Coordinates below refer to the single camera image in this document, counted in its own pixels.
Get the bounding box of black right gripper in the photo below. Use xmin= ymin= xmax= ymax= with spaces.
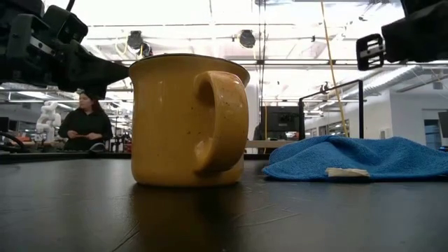
xmin=356 ymin=0 xmax=448 ymax=71

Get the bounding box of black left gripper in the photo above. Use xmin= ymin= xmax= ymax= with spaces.
xmin=0 ymin=0 xmax=130 ymax=100

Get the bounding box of mustard yellow ceramic mug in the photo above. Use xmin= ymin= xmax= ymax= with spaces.
xmin=128 ymin=52 xmax=251 ymax=188

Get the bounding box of person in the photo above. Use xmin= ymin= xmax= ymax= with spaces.
xmin=57 ymin=91 xmax=113 ymax=151

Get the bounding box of black ceiling lamp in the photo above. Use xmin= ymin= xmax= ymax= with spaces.
xmin=126 ymin=30 xmax=145 ymax=50
xmin=239 ymin=29 xmax=256 ymax=49

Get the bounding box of white robot figure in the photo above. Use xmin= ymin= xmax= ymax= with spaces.
xmin=36 ymin=101 xmax=62 ymax=143

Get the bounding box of blue microfiber cloth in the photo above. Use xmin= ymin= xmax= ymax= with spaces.
xmin=262 ymin=135 xmax=448 ymax=183

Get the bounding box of black monitor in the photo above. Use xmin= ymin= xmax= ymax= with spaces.
xmin=259 ymin=106 xmax=301 ymax=133

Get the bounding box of yellow cable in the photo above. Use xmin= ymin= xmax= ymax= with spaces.
xmin=320 ymin=0 xmax=350 ymax=138

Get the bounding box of black table frame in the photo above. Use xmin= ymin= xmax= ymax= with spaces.
xmin=0 ymin=150 xmax=274 ymax=165

